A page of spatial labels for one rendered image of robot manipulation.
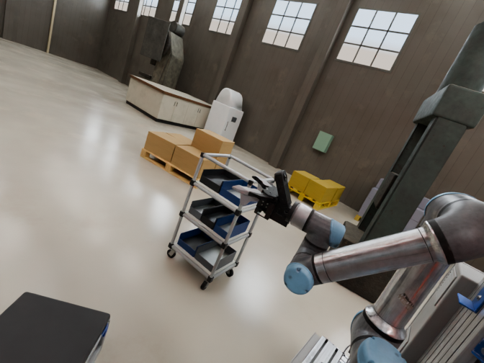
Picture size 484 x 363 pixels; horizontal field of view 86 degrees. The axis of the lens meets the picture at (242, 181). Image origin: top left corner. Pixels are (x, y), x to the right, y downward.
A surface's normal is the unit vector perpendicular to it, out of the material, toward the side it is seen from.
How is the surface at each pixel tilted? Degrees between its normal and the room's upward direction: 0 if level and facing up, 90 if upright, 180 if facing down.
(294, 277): 90
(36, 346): 0
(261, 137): 90
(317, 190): 90
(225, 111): 90
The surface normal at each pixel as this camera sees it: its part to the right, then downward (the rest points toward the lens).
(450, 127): -0.39, 0.11
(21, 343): 0.36, -0.89
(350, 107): -0.60, 0.00
